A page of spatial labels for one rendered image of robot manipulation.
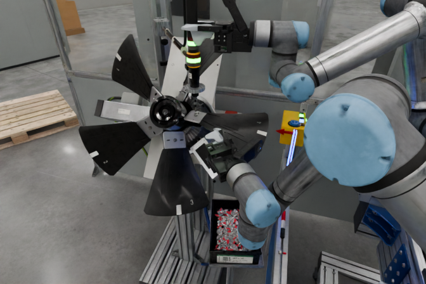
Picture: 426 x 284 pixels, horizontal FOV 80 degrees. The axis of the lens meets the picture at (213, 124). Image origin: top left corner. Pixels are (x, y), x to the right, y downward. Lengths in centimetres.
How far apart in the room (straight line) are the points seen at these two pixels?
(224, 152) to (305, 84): 28
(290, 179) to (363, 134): 34
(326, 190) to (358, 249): 45
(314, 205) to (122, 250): 141
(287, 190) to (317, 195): 136
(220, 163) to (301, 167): 21
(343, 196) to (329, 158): 167
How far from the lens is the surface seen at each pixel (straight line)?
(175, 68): 126
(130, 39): 107
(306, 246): 206
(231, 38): 77
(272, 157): 184
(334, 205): 212
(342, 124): 37
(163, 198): 91
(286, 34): 78
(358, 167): 38
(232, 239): 96
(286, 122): 116
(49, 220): 243
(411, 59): 100
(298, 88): 68
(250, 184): 62
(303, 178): 65
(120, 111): 118
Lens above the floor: 165
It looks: 31 degrees down
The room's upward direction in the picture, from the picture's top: straight up
